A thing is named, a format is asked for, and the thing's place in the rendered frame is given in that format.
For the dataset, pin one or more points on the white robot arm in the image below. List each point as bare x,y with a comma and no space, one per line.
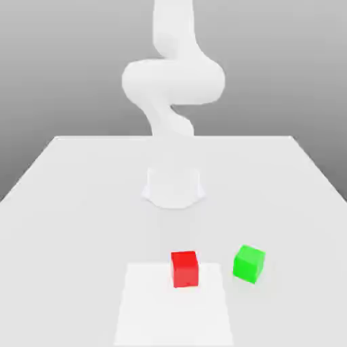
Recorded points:
173,81

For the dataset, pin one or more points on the small red cube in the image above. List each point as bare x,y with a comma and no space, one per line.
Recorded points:
185,269

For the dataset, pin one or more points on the small green cube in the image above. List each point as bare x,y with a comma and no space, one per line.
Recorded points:
248,265

